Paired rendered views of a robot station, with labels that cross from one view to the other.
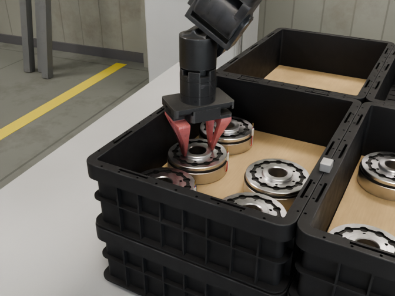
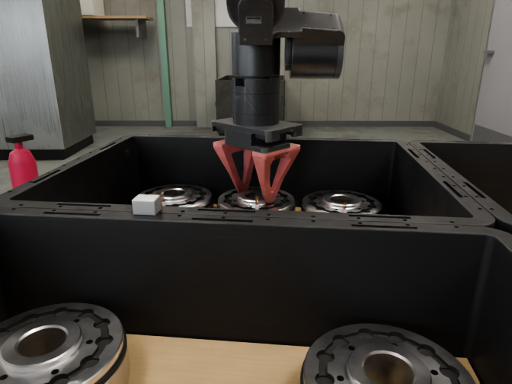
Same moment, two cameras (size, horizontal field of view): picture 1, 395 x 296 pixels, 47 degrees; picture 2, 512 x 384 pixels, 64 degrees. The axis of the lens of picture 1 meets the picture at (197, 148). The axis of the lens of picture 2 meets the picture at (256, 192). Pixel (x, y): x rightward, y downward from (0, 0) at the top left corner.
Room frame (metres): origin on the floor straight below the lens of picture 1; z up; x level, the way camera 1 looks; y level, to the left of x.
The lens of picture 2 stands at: (0.47, -0.47, 1.05)
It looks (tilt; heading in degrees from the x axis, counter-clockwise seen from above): 19 degrees down; 67
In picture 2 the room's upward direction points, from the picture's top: straight up
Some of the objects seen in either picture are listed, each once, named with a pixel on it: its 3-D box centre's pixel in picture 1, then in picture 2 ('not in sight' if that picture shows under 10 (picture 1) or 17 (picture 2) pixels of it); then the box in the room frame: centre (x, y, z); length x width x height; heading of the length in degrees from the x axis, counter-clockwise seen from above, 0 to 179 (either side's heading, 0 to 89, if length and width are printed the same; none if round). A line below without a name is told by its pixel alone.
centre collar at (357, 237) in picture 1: (366, 247); (43, 344); (0.43, -0.21, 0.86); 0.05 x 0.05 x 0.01
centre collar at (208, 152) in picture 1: (197, 151); (256, 196); (0.67, 0.00, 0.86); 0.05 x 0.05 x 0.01
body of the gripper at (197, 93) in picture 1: (197, 87); (256, 107); (0.67, 0.00, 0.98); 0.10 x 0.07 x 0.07; 113
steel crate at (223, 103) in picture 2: not in sight; (253, 107); (2.49, 4.49, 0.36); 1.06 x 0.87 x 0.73; 67
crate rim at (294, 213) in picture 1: (239, 133); (248, 174); (0.63, -0.07, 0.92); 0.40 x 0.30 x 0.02; 151
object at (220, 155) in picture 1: (197, 154); (256, 200); (0.67, 0.00, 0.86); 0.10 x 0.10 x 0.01
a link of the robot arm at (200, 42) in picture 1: (199, 49); (260, 54); (0.67, 0.00, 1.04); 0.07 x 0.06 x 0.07; 157
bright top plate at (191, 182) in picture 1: (162, 186); (174, 197); (0.57, 0.05, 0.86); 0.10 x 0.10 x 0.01
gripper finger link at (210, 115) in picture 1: (203, 126); (262, 164); (0.67, -0.01, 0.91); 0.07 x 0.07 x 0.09; 23
